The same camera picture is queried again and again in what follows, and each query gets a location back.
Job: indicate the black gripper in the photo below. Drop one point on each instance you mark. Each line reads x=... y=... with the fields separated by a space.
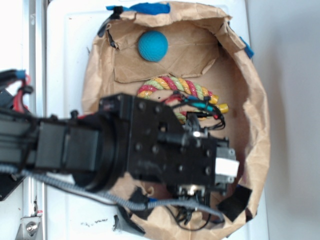
x=162 y=150

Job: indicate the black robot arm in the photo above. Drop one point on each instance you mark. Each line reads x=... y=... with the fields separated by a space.
x=127 y=134

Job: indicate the brown paper bag tray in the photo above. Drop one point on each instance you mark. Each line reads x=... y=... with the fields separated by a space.
x=202 y=48

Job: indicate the blue textured ball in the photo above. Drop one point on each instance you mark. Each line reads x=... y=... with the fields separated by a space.
x=153 y=46

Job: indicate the multicolour twisted rope toy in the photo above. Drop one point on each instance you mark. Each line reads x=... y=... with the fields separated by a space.
x=186 y=92

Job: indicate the metal corner bracket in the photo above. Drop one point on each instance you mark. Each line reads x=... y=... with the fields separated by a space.
x=30 y=228

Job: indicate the aluminium extrusion rail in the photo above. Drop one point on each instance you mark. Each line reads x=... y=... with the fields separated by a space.
x=34 y=39

